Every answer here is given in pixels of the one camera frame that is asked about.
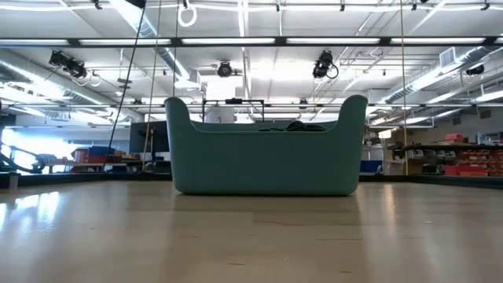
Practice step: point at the teal plastic bin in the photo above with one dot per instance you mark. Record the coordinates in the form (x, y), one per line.
(267, 165)

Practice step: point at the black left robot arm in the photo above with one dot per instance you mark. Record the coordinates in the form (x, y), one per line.
(27, 170)

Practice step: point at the white cylindrical tank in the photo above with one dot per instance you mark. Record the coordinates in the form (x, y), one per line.
(220, 114)

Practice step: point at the black ceiling spotlight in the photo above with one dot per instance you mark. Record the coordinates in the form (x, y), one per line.
(475, 70)
(72, 66)
(323, 63)
(225, 69)

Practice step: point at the black monitor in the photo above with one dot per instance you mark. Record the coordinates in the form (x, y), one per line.
(149, 135)

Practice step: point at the blue storage bin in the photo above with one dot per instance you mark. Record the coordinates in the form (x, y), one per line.
(371, 166)

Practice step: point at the red and blue bins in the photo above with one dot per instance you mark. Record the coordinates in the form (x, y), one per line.
(94, 154)

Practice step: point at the shelf with red bins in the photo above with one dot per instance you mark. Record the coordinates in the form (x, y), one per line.
(471, 161)

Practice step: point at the black metal frame rig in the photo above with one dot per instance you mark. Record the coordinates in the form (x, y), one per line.
(220, 101)

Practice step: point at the silver air duct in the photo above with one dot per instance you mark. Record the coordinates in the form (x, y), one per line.
(432, 76)
(145, 23)

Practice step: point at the black aluminium table frame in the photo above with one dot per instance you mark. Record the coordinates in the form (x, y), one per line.
(78, 178)

